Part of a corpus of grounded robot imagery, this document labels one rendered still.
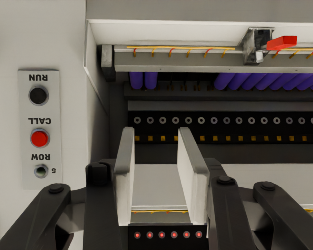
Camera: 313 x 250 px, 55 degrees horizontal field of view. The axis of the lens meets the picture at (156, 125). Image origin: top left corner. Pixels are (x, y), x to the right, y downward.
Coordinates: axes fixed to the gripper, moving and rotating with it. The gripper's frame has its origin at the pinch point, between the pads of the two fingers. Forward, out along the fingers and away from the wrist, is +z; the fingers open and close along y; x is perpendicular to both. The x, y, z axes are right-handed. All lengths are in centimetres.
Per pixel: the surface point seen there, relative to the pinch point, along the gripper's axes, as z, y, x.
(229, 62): 19.3, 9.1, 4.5
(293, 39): 9.3, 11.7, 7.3
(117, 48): 19.4, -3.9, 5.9
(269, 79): 23.6, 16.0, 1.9
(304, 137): 28.0, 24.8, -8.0
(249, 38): 16.7, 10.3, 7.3
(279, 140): 27.8, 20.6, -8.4
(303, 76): 22.7, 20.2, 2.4
